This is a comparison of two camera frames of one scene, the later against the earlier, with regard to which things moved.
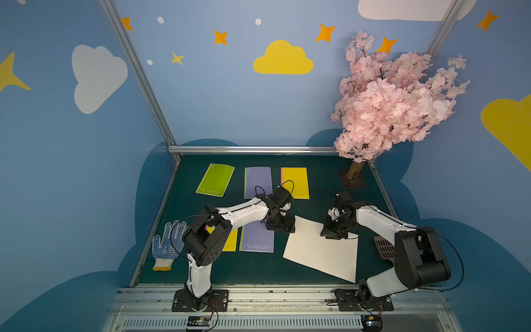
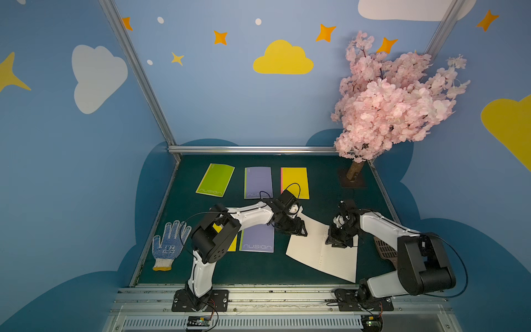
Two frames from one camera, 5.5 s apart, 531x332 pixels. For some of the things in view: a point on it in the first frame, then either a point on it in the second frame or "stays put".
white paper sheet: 306,246 stays put
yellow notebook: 294,180 stays put
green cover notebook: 216,180 stays put
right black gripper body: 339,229 → 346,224
